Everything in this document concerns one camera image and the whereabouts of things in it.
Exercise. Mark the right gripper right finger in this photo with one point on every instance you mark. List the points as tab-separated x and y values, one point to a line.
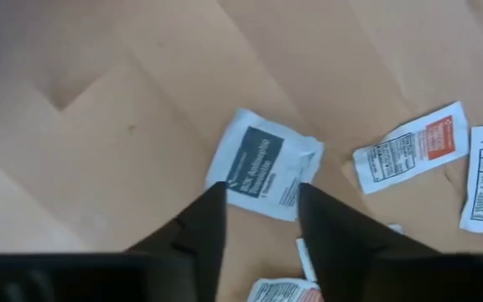
342	251

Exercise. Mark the white packet orange label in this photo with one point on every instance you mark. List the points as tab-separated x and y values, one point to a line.
409	147

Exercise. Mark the white packet red corner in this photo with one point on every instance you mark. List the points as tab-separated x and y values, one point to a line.
279	291

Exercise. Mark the antiseptic towelette packet navy label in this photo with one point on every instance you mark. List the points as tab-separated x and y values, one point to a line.
262	163

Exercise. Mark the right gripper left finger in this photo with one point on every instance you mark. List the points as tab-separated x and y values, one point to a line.
204	235

